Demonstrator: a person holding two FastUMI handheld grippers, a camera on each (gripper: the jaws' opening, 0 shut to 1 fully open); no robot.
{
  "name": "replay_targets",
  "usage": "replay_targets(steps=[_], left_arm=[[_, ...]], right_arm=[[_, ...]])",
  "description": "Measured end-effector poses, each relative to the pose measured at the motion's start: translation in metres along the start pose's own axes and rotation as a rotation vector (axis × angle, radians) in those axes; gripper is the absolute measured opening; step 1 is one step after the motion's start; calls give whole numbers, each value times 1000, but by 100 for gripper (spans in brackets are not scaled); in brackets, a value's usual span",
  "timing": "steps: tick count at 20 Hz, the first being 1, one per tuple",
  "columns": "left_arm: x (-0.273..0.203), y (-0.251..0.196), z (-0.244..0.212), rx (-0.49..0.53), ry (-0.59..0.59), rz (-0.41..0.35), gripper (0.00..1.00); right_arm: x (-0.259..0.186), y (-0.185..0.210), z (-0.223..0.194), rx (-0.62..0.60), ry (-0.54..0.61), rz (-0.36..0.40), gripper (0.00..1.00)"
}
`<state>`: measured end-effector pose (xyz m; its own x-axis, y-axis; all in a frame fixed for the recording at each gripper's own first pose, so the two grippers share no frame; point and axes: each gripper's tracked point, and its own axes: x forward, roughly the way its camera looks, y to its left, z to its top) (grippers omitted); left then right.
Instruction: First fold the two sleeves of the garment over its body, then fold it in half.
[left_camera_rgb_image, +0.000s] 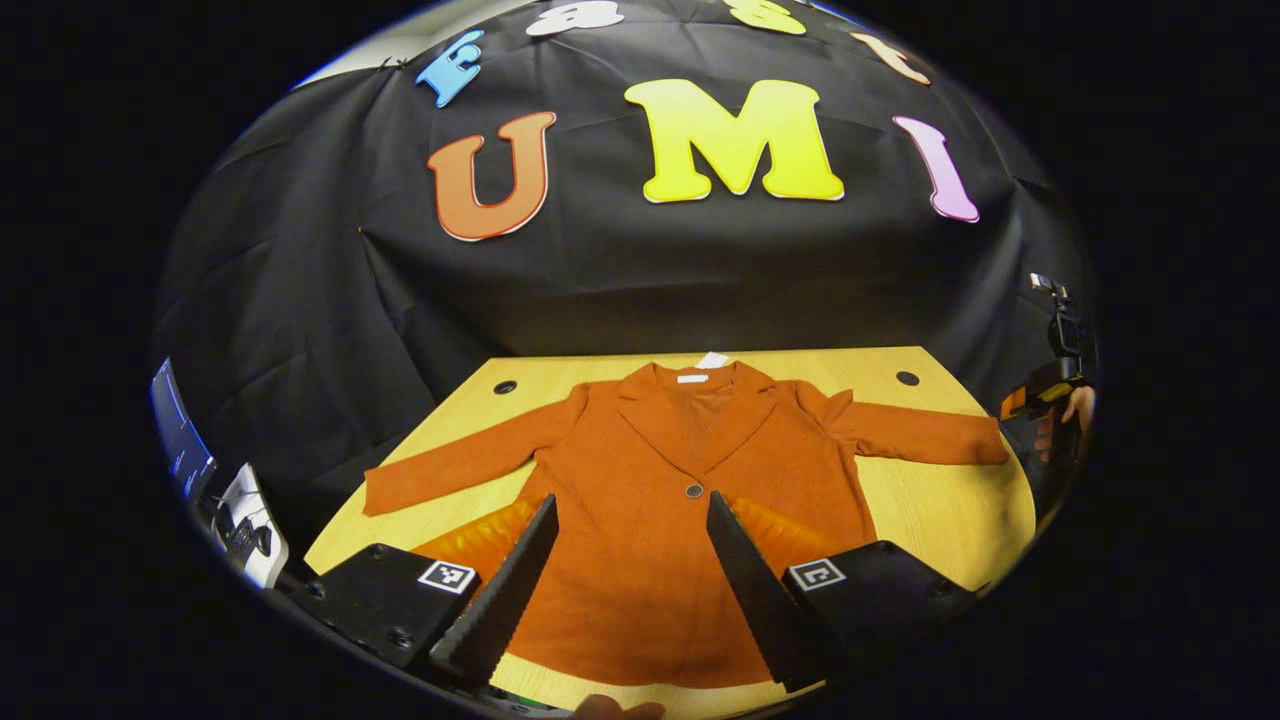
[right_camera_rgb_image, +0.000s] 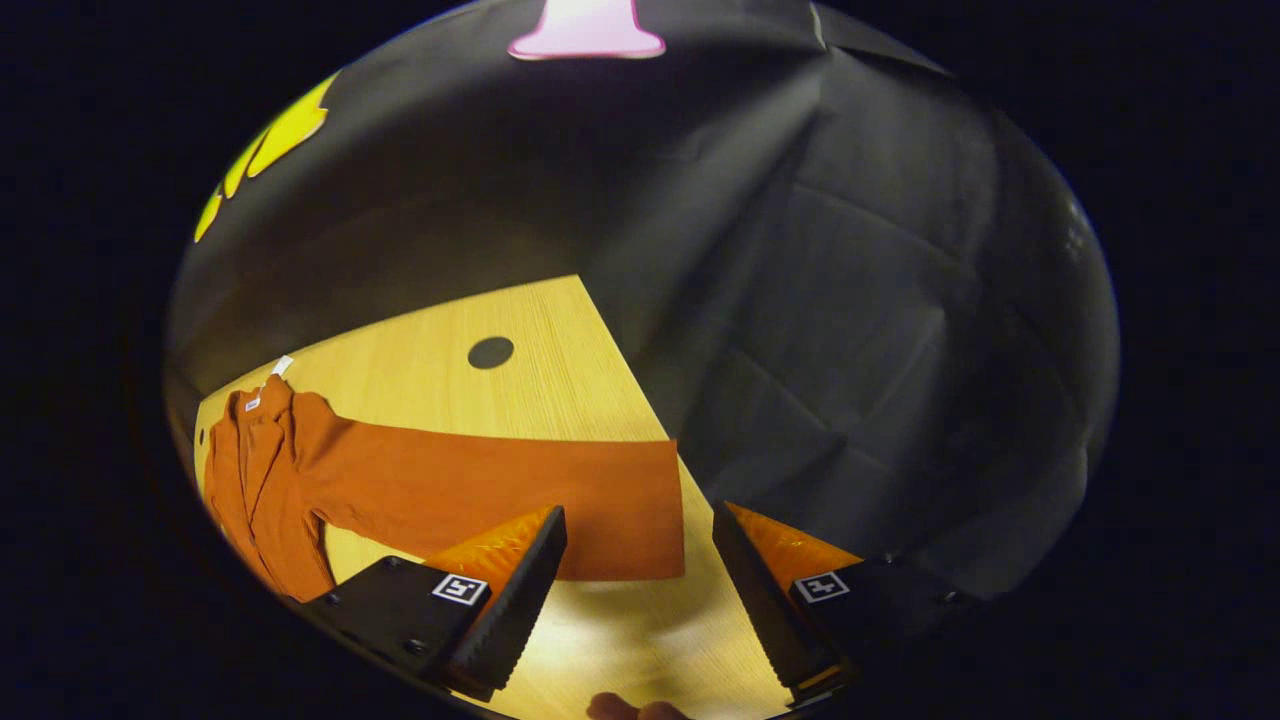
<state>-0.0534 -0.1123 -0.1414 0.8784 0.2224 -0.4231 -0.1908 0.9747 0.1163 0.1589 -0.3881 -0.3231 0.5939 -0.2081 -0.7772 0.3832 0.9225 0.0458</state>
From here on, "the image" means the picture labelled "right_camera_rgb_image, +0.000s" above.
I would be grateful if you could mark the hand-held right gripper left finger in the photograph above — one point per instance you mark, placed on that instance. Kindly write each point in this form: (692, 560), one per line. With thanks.
(520, 610)

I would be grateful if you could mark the round black table grommet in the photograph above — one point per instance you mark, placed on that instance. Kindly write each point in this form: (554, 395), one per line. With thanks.
(490, 352)

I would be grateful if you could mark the black backdrop cloth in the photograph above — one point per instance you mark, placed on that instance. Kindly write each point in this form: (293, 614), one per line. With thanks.
(850, 300)

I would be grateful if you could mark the orange button-up shirt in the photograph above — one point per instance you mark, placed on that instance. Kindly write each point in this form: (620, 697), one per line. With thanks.
(450, 480)

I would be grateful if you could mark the white paper hang tag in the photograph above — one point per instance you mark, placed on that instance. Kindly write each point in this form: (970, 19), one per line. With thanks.
(283, 366)

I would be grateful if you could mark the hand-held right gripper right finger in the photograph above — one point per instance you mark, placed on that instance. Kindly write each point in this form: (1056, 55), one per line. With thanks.
(760, 610)

